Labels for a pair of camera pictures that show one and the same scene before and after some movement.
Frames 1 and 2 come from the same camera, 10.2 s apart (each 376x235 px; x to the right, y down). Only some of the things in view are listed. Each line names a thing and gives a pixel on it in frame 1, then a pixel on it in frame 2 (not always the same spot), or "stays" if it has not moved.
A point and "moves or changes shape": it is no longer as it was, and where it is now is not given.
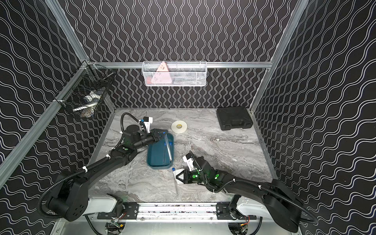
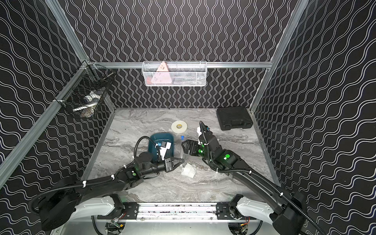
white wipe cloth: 177,172 moves or changes shape
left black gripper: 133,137 → 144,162
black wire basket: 82,92 stays
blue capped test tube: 176,191 → 181,151
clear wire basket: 174,73 stays
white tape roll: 179,127 stays
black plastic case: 233,117 stays
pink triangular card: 162,75 stays
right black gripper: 186,174 → 189,143
